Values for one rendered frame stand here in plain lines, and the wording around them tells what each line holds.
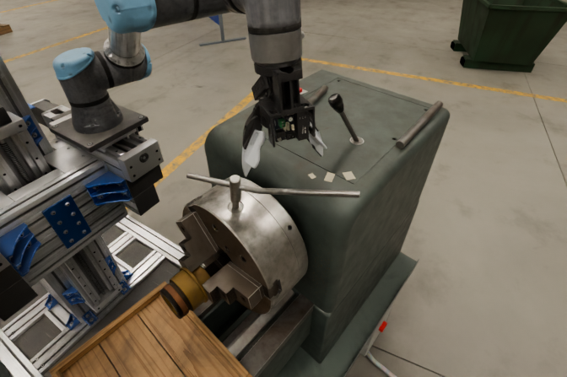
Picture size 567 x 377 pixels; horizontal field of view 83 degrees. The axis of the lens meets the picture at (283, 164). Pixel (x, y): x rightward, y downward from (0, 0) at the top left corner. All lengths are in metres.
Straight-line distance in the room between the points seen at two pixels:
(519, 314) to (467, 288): 0.27
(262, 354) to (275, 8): 0.77
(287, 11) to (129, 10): 0.19
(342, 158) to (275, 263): 0.29
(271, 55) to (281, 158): 0.36
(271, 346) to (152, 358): 0.29
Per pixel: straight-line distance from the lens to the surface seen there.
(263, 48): 0.46
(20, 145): 1.24
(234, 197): 0.64
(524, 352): 2.20
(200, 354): 0.92
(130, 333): 0.99
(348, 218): 0.67
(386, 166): 0.78
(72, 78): 1.14
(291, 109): 0.47
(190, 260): 0.74
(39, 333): 1.99
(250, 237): 0.65
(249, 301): 0.70
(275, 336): 0.93
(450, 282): 2.24
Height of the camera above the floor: 1.72
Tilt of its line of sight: 39 degrees down
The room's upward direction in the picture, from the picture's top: straight up
